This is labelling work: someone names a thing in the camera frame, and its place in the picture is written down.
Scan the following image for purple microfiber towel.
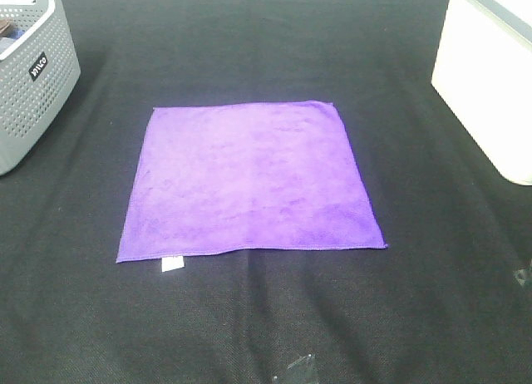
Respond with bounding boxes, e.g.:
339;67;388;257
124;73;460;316
116;101;387;263

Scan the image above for clear tape piece front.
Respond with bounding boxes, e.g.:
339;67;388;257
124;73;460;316
271;354;319;384

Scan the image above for clear tape piece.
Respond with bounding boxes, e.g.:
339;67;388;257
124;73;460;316
514;264;532;288
271;354;319;384

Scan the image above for black table cloth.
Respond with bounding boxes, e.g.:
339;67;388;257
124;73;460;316
1;0;531;383

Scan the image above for white plastic bin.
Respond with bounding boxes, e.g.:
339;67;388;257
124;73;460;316
431;0;531;185

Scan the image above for grey perforated plastic basket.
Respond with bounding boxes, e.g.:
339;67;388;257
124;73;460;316
1;0;81;174

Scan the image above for clear tape piece right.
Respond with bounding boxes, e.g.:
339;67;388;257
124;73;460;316
514;264;532;288

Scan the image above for folded cloths in basket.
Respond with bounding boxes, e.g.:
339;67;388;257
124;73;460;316
0;19;25;53

